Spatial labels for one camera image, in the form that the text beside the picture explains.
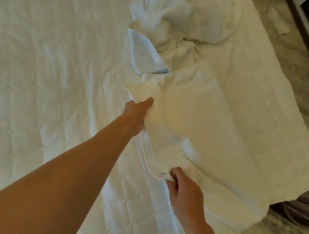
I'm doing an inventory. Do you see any person's left hand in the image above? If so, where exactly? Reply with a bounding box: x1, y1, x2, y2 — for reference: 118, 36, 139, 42
122, 97, 154, 137

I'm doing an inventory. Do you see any person's left forearm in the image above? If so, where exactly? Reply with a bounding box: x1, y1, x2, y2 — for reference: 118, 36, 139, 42
0, 119, 143, 234

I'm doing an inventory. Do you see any person's right forearm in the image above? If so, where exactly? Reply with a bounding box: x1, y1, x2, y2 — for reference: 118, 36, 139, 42
182, 222, 216, 234

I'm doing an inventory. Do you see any crumpled white towel pile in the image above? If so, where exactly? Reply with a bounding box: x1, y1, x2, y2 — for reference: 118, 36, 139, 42
130, 0, 243, 71

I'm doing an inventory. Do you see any dark wooden furniture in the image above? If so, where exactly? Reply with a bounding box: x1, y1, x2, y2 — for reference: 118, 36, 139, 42
286, 0, 309, 50

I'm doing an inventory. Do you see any dark striped fabric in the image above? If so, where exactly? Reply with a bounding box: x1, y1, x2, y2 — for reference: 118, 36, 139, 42
269, 190, 309, 226

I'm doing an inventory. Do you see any light blue cloth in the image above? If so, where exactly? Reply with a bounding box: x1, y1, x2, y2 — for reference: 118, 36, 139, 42
127, 27, 170, 76

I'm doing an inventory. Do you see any large white towel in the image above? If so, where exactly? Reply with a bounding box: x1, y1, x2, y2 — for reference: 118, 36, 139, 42
123, 61, 269, 230

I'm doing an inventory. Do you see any white quilted bed mattress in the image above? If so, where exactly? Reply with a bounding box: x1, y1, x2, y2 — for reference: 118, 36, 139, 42
0, 0, 309, 234

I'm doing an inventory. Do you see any rolled white towel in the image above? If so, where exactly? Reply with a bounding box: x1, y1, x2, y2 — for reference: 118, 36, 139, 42
266, 7, 292, 36

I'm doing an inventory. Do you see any white patterned bed sheet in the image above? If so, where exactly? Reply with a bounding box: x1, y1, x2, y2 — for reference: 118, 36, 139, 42
139, 0, 309, 234

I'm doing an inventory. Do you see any person's right hand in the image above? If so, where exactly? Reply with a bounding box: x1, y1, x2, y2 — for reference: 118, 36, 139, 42
166, 167, 209, 228

